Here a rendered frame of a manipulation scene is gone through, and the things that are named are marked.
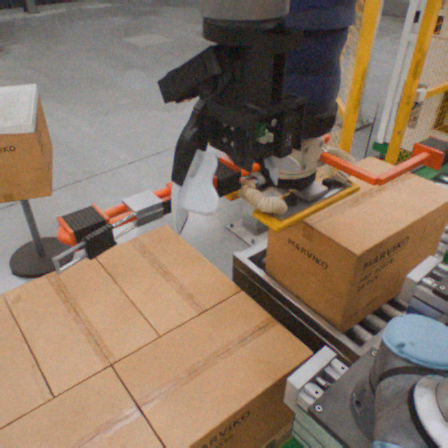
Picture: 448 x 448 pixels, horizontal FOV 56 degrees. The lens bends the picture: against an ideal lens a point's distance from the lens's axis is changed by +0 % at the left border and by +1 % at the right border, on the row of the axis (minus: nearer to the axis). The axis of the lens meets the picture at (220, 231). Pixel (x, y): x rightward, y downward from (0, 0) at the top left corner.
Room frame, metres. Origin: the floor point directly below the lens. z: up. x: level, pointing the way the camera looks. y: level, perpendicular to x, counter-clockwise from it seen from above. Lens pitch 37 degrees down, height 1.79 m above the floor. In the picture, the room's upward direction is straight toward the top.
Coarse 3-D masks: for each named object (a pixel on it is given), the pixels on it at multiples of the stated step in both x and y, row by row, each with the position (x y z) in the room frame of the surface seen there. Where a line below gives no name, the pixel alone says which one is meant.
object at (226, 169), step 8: (224, 160) 0.96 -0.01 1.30; (224, 168) 0.93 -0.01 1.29; (232, 168) 0.93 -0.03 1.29; (240, 168) 0.91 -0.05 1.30; (216, 176) 0.89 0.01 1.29; (224, 176) 0.88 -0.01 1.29; (232, 176) 0.89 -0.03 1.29; (240, 176) 0.90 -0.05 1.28; (216, 184) 0.87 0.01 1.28; (224, 184) 0.88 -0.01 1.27; (232, 184) 0.90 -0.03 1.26; (240, 184) 0.90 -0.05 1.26; (224, 192) 0.87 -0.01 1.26; (232, 192) 0.89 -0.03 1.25
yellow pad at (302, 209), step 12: (324, 180) 1.04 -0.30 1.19; (348, 180) 1.09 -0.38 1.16; (336, 192) 1.02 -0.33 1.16; (348, 192) 1.03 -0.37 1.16; (288, 204) 0.95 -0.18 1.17; (300, 204) 0.96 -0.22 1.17; (312, 204) 0.96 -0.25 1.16; (324, 204) 0.97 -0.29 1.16; (264, 216) 0.91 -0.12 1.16; (276, 216) 0.90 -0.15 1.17; (288, 216) 0.90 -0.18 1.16; (300, 216) 0.91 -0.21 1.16; (276, 228) 0.86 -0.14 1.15
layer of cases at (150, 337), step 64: (128, 256) 1.47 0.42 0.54; (192, 256) 1.47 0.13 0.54; (0, 320) 1.09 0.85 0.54; (64, 320) 1.09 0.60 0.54; (128, 320) 1.09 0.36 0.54; (192, 320) 1.09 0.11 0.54; (256, 320) 1.09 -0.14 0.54; (0, 384) 0.82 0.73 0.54; (64, 384) 0.81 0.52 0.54; (128, 384) 0.81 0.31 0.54; (192, 384) 0.81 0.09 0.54; (256, 384) 0.81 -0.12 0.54
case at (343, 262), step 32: (384, 192) 1.37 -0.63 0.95; (416, 192) 1.37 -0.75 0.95; (320, 224) 1.16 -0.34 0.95; (352, 224) 1.16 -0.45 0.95; (384, 224) 1.16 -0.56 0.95; (416, 224) 1.20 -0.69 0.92; (288, 256) 1.22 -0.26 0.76; (320, 256) 1.11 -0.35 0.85; (352, 256) 1.01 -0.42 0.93; (384, 256) 1.10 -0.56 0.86; (416, 256) 1.26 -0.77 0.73; (288, 288) 1.21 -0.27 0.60; (320, 288) 1.09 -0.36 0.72; (352, 288) 1.01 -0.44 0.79; (384, 288) 1.15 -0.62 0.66; (352, 320) 1.05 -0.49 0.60
